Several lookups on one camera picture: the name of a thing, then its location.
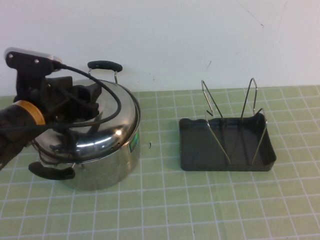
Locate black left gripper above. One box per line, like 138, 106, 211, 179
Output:
14, 66, 104, 121

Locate green grid tablecloth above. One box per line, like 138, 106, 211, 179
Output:
0, 85, 320, 240

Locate stainless steel lid black knob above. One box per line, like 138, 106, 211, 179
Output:
29, 79, 140, 161

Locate stainless steel pot black handles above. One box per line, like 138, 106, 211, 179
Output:
28, 60, 142, 192

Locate black camera cable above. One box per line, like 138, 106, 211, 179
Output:
0, 63, 122, 133

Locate dark tray wire lid rack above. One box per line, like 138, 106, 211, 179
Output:
178, 77, 278, 174

